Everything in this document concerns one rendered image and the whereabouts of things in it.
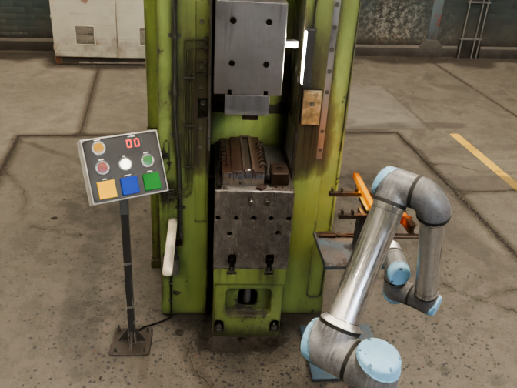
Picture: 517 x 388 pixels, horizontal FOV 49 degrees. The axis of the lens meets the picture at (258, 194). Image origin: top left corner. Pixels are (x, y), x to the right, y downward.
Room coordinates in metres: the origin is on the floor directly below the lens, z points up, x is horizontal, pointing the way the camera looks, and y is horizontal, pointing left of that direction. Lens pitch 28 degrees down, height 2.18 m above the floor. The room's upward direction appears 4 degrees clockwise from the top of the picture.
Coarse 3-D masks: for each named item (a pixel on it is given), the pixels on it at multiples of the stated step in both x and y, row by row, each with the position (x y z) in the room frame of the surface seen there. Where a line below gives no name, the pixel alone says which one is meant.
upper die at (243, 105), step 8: (224, 96) 2.55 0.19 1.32; (232, 96) 2.44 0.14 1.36; (240, 96) 2.45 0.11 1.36; (248, 96) 2.45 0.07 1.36; (256, 96) 2.45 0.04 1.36; (264, 96) 2.46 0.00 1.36; (224, 104) 2.51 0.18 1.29; (232, 104) 2.44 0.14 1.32; (240, 104) 2.45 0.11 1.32; (248, 104) 2.45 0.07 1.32; (256, 104) 2.45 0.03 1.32; (264, 104) 2.46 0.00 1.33; (232, 112) 2.44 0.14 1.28; (240, 112) 2.45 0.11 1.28; (248, 112) 2.45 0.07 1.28; (256, 112) 2.45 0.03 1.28; (264, 112) 2.46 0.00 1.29
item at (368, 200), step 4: (356, 176) 2.54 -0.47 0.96; (360, 176) 2.54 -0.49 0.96; (356, 180) 2.51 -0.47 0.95; (360, 180) 2.50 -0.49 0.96; (356, 184) 2.50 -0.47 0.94; (360, 184) 2.46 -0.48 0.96; (364, 184) 2.46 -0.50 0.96; (360, 188) 2.43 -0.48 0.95; (364, 188) 2.43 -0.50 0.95; (364, 192) 2.38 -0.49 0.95; (368, 192) 2.38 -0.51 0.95; (364, 196) 2.36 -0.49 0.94; (368, 196) 2.35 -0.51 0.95; (368, 200) 2.31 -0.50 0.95; (372, 200) 2.31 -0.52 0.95; (368, 204) 2.29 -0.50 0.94
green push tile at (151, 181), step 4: (152, 172) 2.27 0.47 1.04; (156, 172) 2.27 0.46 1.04; (144, 176) 2.24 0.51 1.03; (148, 176) 2.25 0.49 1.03; (152, 176) 2.26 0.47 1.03; (156, 176) 2.27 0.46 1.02; (144, 180) 2.23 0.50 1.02; (148, 180) 2.24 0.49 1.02; (152, 180) 2.25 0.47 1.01; (156, 180) 2.26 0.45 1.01; (144, 184) 2.23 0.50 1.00; (148, 184) 2.23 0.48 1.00; (152, 184) 2.24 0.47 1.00; (156, 184) 2.25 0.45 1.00; (160, 184) 2.25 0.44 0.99; (148, 188) 2.22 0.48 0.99; (152, 188) 2.23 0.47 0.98; (156, 188) 2.24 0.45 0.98; (160, 188) 2.25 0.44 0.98
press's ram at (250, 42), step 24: (216, 0) 2.44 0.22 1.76; (240, 0) 2.46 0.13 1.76; (264, 0) 2.50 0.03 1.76; (216, 24) 2.44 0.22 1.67; (240, 24) 2.45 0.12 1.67; (264, 24) 2.46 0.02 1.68; (216, 48) 2.44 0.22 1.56; (240, 48) 2.45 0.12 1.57; (264, 48) 2.46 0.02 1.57; (216, 72) 2.44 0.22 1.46; (240, 72) 2.45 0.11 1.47; (264, 72) 2.46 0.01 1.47
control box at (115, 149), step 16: (80, 144) 2.21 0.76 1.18; (112, 144) 2.26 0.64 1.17; (128, 144) 2.29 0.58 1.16; (144, 144) 2.32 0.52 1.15; (80, 160) 2.23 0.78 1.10; (96, 160) 2.20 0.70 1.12; (112, 160) 2.23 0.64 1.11; (160, 160) 2.32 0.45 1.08; (96, 176) 2.16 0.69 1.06; (112, 176) 2.19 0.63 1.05; (128, 176) 2.22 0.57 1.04; (160, 176) 2.28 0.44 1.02; (96, 192) 2.12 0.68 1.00; (144, 192) 2.21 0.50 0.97
